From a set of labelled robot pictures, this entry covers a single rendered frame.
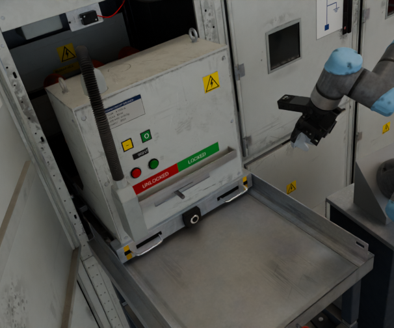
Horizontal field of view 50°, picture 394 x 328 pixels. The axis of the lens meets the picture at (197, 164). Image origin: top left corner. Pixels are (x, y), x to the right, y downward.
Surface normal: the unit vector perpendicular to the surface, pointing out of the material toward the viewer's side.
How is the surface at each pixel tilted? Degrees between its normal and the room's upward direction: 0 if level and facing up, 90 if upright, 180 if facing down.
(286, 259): 0
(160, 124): 90
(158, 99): 90
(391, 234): 0
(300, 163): 90
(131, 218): 90
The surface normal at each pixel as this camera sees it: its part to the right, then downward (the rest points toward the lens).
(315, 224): -0.81, 0.43
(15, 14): 0.56, 0.39
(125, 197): 0.41, -0.07
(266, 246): -0.16, -0.82
